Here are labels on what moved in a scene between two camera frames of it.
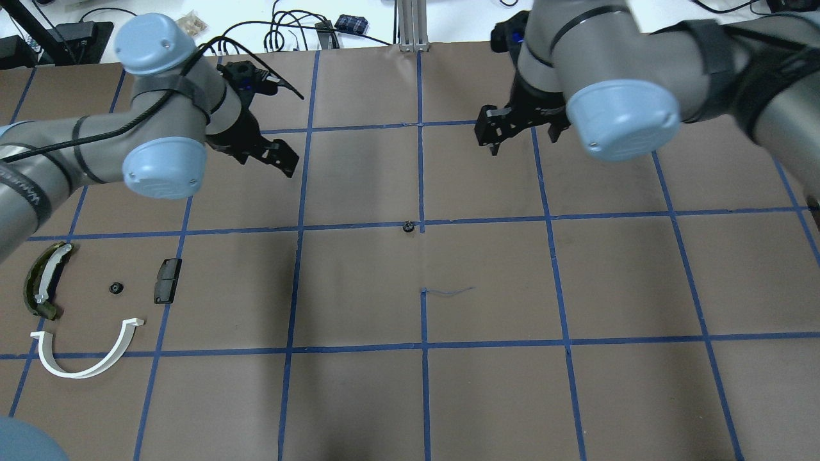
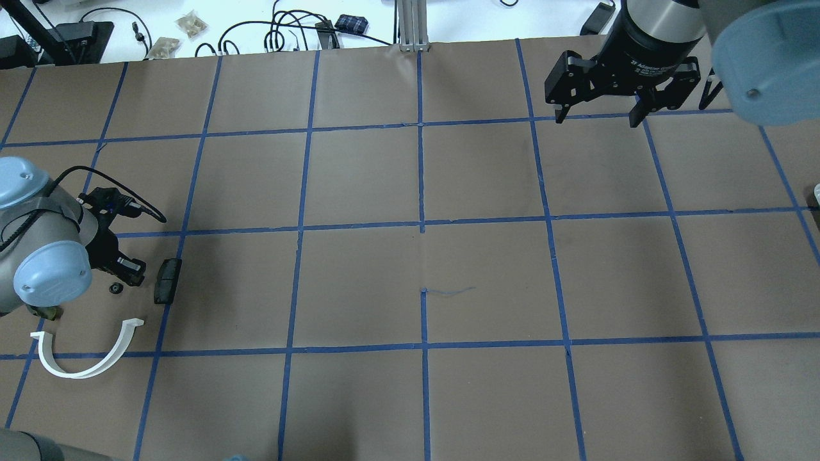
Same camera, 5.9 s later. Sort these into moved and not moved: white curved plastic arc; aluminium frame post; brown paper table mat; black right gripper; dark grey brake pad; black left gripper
Moved: black left gripper; black right gripper
Not moved: aluminium frame post; brown paper table mat; dark grey brake pad; white curved plastic arc
